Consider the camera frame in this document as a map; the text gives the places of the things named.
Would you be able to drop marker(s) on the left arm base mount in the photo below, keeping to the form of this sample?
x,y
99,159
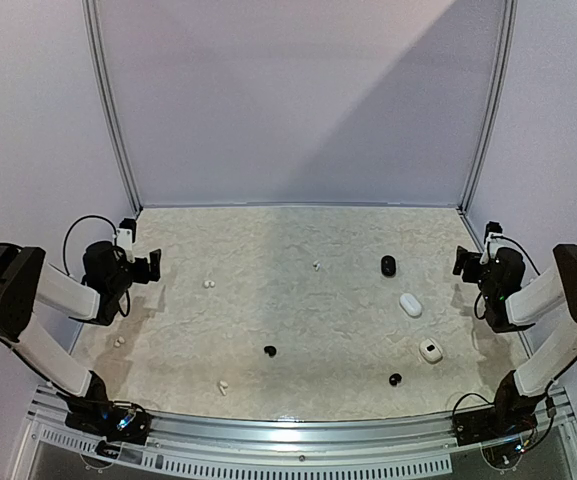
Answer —
x,y
114,421

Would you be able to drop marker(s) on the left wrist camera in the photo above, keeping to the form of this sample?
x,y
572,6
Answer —
x,y
125,237

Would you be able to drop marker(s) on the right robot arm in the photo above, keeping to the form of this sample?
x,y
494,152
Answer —
x,y
510,305

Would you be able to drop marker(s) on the white case with black window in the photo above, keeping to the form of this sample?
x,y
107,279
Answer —
x,y
431,351

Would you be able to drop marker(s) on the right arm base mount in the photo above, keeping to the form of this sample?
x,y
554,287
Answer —
x,y
482,425

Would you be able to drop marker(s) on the black oval charging case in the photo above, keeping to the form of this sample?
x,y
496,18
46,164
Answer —
x,y
388,266

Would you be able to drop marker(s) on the white stem earbud front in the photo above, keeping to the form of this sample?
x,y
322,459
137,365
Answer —
x,y
223,387

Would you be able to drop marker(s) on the aluminium front rail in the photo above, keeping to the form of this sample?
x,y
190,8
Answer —
x,y
191,447

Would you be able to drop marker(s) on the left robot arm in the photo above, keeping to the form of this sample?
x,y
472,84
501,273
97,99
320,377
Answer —
x,y
17,383

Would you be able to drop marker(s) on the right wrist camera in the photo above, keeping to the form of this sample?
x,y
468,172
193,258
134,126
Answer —
x,y
493,233

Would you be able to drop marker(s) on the black clip earbud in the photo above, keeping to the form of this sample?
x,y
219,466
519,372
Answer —
x,y
395,379
270,350

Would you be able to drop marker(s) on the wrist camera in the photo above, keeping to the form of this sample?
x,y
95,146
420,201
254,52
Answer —
x,y
125,237
493,233

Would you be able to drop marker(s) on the white oval charging case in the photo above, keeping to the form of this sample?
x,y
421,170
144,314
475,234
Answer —
x,y
411,305

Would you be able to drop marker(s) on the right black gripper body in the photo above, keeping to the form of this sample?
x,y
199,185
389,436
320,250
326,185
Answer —
x,y
471,265

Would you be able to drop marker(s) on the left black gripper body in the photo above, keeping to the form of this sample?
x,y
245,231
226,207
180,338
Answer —
x,y
143,275

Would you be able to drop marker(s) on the right aluminium frame post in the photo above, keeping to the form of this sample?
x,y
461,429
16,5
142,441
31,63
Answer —
x,y
498,74

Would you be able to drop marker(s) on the left aluminium frame post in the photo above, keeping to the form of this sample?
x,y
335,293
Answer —
x,y
92,22

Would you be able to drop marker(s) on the aluminium frame post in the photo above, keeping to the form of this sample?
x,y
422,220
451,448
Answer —
x,y
92,22
498,74

